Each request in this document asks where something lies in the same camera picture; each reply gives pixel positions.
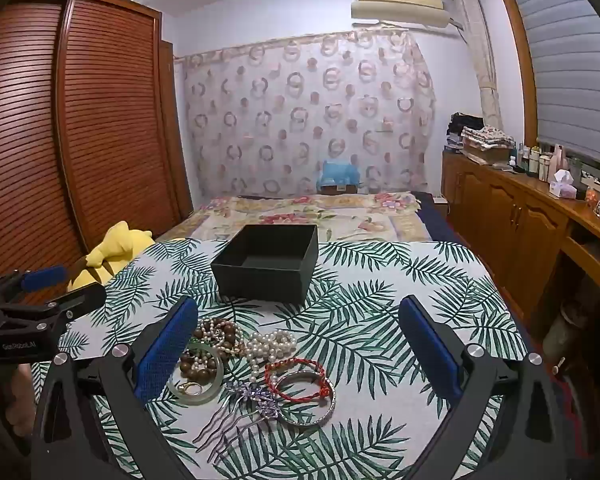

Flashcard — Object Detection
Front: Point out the red cord bracelet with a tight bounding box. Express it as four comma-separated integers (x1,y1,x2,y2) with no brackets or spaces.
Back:
264,357,333,404

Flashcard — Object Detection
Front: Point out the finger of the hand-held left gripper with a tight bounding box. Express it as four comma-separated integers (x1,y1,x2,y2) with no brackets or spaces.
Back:
0,265,69,311
0,282,107,322

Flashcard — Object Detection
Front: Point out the tied lace curtain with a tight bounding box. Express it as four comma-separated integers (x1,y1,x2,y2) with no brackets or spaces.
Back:
450,0,504,132

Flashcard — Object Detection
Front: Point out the stack of folded cloths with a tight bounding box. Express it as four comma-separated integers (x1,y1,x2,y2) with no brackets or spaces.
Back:
445,112,519,166

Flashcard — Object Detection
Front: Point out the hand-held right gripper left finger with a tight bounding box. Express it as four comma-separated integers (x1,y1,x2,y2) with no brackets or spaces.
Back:
30,295,201,480

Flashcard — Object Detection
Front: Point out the black box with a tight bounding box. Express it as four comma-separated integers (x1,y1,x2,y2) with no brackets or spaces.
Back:
210,224,319,307

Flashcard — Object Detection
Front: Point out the dark blue bed sheet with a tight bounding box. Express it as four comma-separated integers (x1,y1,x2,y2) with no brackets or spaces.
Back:
414,191,462,244

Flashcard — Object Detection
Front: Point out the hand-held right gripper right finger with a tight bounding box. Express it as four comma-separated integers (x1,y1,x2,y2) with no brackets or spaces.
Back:
397,295,597,480

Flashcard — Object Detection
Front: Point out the silver bead bracelet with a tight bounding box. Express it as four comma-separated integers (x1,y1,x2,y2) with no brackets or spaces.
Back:
240,329,299,377

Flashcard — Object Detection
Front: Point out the person's left hand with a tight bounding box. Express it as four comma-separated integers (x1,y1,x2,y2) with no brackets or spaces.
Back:
0,362,37,458

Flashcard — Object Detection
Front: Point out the blue plush toy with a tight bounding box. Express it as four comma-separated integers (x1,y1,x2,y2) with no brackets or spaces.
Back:
318,159,361,189

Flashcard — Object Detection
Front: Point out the wooden sideboard cabinet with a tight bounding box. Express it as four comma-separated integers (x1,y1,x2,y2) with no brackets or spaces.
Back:
440,150,600,322

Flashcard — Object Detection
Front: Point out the floral blanket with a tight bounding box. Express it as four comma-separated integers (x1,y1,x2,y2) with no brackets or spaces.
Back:
155,191,434,244

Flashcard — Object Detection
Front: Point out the yellow plush toy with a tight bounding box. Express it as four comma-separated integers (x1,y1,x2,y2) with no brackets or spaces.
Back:
67,221,156,292

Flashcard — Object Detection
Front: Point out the row of cosmetic bottles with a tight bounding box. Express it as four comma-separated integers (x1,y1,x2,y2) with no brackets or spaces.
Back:
510,142,582,182

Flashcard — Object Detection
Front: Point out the pink tissue box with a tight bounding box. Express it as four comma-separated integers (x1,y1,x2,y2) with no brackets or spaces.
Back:
549,169,576,201

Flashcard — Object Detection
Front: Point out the silver bangle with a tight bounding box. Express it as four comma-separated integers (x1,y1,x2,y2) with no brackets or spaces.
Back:
275,370,337,429

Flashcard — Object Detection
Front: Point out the pale green jade bangle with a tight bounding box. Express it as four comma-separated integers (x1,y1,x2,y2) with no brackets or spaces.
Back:
167,342,226,404

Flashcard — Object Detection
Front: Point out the large wooden bead bracelet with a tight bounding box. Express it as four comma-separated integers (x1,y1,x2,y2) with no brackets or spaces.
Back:
179,342,220,381

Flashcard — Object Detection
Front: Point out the cream air conditioner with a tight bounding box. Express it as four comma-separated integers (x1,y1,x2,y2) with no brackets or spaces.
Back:
350,0,454,29

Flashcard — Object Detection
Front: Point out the small wooden bead bracelet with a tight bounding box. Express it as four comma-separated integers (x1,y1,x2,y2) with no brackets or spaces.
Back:
192,317,246,357

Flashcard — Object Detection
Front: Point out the wooden window frame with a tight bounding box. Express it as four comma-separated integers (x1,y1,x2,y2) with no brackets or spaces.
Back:
492,0,540,147

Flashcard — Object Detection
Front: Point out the leaf print tablecloth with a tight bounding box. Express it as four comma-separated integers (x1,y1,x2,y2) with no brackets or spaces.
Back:
30,237,531,480

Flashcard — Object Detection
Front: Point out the circle patterned curtain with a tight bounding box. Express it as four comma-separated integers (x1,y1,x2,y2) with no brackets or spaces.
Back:
175,30,437,199

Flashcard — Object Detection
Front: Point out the purple hair comb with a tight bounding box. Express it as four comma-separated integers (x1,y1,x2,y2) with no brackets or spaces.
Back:
192,380,284,449

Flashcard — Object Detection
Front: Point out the grey window blind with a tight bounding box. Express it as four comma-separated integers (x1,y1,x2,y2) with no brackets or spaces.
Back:
509,0,600,167

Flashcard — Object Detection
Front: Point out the wooden slatted wardrobe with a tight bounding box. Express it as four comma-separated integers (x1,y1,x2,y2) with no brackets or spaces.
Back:
0,0,194,288

